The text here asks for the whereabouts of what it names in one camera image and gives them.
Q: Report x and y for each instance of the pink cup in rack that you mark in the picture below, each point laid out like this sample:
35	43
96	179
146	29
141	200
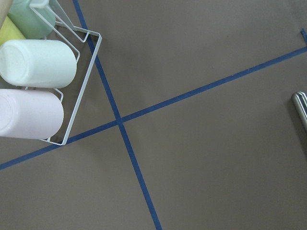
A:
29	114

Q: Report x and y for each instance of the white cup in rack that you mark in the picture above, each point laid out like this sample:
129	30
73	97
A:
37	63

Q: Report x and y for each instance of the green cup in rack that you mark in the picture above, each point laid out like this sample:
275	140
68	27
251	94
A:
34	23

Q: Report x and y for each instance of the yellow cup in rack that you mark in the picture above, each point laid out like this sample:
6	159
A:
9	31

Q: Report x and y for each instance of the white wire cup rack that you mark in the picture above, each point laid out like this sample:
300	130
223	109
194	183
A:
85	45

